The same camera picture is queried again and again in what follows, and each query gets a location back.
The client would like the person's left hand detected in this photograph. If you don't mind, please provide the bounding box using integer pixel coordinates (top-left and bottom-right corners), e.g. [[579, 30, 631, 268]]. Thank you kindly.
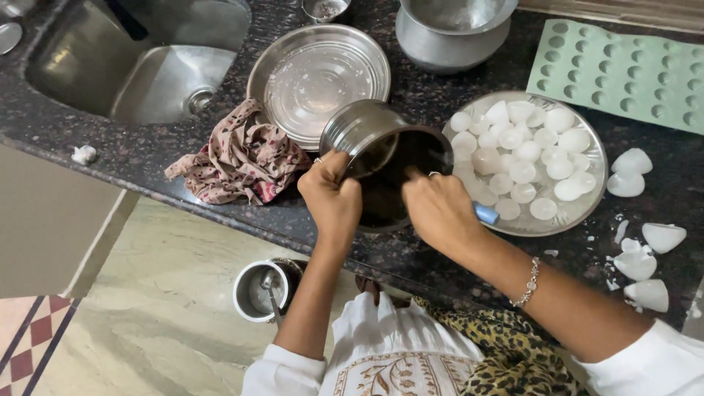
[[297, 150, 364, 244]]

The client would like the person's right hand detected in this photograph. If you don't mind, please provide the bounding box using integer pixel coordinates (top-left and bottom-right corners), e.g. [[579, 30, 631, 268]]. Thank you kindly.
[[400, 167, 491, 260]]

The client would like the dark-lined steel pot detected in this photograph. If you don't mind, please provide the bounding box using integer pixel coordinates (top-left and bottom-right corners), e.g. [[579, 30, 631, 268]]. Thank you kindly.
[[319, 99, 455, 234]]

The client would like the blue-handled tool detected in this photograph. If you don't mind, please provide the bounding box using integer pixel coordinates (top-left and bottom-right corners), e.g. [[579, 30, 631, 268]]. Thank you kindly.
[[472, 201, 501, 226]]

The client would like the empty round steel plate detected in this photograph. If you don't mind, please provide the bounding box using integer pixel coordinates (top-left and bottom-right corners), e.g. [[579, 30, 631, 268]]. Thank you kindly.
[[246, 23, 392, 153]]

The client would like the floral beige cloth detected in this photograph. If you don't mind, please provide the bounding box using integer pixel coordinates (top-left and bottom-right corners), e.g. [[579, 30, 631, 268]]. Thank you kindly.
[[164, 98, 314, 206]]

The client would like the pile of white round pieces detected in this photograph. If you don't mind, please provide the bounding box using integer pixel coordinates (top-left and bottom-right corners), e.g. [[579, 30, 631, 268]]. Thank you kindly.
[[450, 99, 597, 221]]

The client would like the person's foot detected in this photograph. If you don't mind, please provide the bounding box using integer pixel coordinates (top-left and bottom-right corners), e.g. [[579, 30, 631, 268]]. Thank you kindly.
[[355, 274, 411, 309]]

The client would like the aluminium cooking pot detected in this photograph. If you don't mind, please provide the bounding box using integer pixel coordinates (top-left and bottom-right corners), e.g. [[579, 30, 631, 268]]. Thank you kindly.
[[395, 7, 513, 76]]

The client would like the steel plate with white pieces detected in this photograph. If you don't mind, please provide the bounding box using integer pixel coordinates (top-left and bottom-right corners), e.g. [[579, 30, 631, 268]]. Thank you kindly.
[[442, 91, 609, 238]]

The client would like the steel spoon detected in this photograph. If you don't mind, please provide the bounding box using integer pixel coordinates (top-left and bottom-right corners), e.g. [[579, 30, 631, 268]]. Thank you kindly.
[[260, 273, 285, 330]]

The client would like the small steel bowl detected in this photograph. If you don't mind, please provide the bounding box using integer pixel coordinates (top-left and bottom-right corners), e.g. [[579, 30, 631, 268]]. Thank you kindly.
[[302, 0, 352, 24]]

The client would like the steel canister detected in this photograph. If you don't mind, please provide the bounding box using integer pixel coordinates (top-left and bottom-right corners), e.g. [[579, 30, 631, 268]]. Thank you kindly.
[[232, 257, 309, 324]]

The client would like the white embroidered kurta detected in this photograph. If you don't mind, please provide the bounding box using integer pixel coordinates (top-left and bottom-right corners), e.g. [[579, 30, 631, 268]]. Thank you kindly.
[[241, 291, 704, 396]]

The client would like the leopard print scarf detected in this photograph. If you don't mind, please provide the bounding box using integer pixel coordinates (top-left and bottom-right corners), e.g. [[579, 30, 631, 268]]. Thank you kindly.
[[412, 296, 590, 396]]

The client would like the white shell half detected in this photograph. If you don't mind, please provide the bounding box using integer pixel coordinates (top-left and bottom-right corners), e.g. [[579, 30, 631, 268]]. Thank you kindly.
[[614, 250, 658, 282], [611, 148, 654, 176], [606, 173, 646, 198], [624, 279, 670, 314], [642, 223, 688, 255]]

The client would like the steel kitchen sink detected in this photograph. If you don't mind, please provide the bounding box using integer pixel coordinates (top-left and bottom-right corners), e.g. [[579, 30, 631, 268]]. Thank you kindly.
[[24, 0, 253, 127]]

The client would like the green dimpled mould tray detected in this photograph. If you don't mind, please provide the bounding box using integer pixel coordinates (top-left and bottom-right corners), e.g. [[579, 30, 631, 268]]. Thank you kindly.
[[526, 19, 704, 136]]

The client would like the crumpled white scrap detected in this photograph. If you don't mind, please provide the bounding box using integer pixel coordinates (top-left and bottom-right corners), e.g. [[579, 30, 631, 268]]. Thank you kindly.
[[71, 145, 98, 166]]

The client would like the beige cabinet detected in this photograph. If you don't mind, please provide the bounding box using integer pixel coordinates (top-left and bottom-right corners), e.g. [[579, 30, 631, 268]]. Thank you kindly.
[[0, 144, 142, 300]]

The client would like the round steel lid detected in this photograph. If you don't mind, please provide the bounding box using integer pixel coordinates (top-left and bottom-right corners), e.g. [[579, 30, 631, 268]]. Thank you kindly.
[[0, 22, 23, 56]]

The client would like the silver beaded bracelet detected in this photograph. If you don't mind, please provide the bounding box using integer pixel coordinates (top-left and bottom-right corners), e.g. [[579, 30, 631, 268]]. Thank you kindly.
[[509, 256, 541, 308]]

